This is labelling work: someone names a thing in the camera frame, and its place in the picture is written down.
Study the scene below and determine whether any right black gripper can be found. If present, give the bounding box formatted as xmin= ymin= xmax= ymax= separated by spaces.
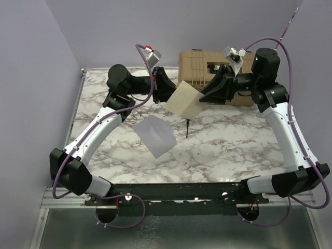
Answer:
xmin=198 ymin=64 xmax=260 ymax=105

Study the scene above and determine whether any grey envelope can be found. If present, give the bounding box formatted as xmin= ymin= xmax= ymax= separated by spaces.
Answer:
xmin=133 ymin=115 xmax=177 ymax=159

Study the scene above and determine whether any red handled screwdriver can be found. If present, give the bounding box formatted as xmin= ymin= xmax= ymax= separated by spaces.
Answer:
xmin=186 ymin=118 xmax=190 ymax=139

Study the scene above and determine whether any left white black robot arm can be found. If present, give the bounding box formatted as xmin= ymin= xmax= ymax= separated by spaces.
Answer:
xmin=50 ymin=64 xmax=176 ymax=205

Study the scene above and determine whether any purple cable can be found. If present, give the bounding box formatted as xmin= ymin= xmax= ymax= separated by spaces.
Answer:
xmin=237 ymin=37 xmax=330 ymax=227
xmin=51 ymin=44 xmax=156 ymax=229

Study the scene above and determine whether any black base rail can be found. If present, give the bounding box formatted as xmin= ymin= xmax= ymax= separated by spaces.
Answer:
xmin=85 ymin=182 xmax=269 ymax=216

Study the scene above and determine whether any tan plastic tool case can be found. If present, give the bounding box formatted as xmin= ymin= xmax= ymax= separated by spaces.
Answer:
xmin=177 ymin=49 xmax=254 ymax=106

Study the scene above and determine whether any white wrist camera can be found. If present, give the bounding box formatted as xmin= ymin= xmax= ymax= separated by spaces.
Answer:
xmin=223 ymin=46 xmax=246 ymax=76
xmin=144 ymin=45 xmax=161 ymax=67

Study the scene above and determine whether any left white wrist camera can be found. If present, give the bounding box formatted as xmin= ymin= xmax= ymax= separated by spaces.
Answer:
xmin=144 ymin=45 xmax=161 ymax=67

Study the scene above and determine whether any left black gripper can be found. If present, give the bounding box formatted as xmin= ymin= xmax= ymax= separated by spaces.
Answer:
xmin=125 ymin=66 xmax=187 ymax=103

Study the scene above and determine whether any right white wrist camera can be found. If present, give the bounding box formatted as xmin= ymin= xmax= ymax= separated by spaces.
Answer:
xmin=223 ymin=46 xmax=246 ymax=76

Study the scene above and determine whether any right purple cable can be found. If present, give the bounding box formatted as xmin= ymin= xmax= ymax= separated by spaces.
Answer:
xmin=237 ymin=37 xmax=330 ymax=227

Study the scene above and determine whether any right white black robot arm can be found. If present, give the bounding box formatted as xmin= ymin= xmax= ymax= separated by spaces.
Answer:
xmin=199 ymin=47 xmax=330 ymax=203

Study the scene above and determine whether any aluminium extrusion frame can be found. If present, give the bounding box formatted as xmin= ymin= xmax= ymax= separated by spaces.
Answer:
xmin=40 ymin=68 xmax=88 ymax=210

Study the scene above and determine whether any tan paper letter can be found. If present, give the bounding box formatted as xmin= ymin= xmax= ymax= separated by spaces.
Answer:
xmin=164 ymin=80 xmax=206 ymax=119

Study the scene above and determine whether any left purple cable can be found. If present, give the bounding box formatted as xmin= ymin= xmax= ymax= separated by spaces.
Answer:
xmin=51 ymin=44 xmax=156 ymax=229

